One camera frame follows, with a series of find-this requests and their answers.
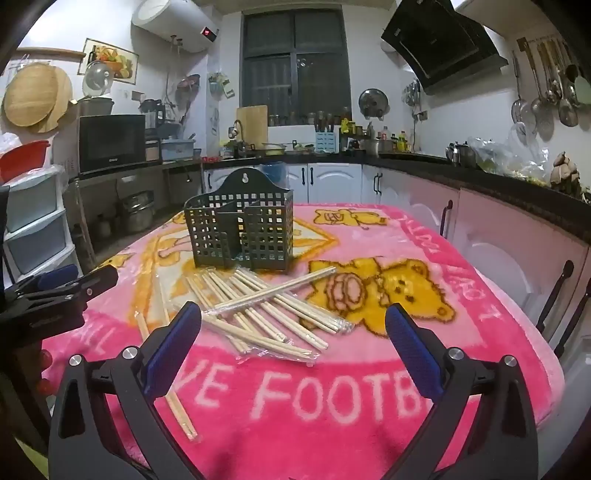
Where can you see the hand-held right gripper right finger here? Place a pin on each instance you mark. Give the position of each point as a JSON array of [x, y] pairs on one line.
[[411, 350]]

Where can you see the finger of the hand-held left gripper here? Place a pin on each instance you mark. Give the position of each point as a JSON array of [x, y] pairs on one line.
[[99, 279], [57, 277]]

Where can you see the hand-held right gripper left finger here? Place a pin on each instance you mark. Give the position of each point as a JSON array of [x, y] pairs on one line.
[[171, 350]]

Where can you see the bunch of wooden chopsticks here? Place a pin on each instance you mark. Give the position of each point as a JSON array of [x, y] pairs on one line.
[[277, 304]]

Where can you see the dark green utensil basket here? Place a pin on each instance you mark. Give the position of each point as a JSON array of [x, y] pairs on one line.
[[258, 240]]

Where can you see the person's left hand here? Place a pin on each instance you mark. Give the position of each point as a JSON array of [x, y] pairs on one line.
[[45, 357]]

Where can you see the white plastic drawer unit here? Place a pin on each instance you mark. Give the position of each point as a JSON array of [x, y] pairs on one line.
[[37, 221]]

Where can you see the stacked steel pots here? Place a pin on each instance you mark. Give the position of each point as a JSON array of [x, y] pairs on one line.
[[137, 214]]

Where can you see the pink printed blanket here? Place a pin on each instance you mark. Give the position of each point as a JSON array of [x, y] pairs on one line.
[[323, 415]]

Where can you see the red plastic basin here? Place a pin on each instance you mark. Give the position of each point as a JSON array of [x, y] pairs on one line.
[[23, 159]]

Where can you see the black microwave oven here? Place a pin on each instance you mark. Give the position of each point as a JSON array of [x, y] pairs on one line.
[[111, 143]]

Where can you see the metal shelf table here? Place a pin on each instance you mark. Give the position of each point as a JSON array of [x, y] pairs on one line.
[[180, 166]]

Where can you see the black blender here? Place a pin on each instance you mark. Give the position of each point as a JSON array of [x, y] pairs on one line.
[[153, 115]]

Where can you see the round wooden board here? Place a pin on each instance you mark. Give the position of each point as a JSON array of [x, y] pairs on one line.
[[65, 101]]

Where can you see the round bamboo tray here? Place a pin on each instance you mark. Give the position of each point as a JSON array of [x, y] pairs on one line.
[[30, 94]]

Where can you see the glass pot lid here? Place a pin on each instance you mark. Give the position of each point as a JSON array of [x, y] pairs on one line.
[[97, 78]]

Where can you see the steel kettle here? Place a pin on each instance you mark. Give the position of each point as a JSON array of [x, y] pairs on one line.
[[461, 156]]

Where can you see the blue hanging bin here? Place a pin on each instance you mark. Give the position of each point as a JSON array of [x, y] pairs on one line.
[[274, 173]]

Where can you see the metal kitchen faucet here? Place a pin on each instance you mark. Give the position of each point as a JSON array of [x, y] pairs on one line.
[[238, 127]]

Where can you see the steel cooking pot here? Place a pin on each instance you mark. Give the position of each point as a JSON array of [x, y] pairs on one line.
[[378, 145]]

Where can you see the row of condiment bottles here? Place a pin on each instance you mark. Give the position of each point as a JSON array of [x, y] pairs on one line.
[[401, 141]]

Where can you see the hanging metal strainer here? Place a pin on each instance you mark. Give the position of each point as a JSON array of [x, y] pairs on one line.
[[188, 87]]

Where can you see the clear plastic bag with vegetables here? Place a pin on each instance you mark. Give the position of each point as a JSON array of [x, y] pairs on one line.
[[508, 157]]

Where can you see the wooden cutting board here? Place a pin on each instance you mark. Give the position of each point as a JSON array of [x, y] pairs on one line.
[[251, 122]]

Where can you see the blue knife block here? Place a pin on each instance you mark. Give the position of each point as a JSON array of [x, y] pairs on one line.
[[327, 142]]

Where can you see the wooden rolling pin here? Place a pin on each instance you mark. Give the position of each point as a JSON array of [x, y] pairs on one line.
[[51, 51]]

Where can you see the hanging plastic bag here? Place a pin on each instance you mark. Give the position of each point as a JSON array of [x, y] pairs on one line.
[[221, 85]]

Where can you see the brown lumpy bundle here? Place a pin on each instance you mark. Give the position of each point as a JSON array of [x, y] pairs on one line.
[[564, 170]]

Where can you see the round metal lid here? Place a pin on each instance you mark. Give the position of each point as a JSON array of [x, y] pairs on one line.
[[373, 102]]

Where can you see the row of glass jars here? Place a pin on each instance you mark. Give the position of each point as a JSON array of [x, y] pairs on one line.
[[309, 117]]

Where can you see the hanging kitchen tools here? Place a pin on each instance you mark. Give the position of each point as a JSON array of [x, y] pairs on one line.
[[411, 94]]

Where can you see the white water heater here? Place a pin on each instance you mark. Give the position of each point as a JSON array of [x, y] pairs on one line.
[[171, 18]]

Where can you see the row of hanging ladles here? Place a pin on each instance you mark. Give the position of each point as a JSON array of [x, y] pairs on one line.
[[545, 101]]

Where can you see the dark framed window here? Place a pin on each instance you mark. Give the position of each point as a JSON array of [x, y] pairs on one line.
[[295, 69]]

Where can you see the pale green spatula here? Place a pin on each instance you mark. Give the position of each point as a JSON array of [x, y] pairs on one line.
[[582, 92]]

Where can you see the black range hood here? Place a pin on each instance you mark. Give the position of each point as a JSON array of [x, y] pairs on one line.
[[438, 41]]

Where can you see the fruit wall poster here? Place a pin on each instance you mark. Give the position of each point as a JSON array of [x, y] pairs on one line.
[[121, 57]]

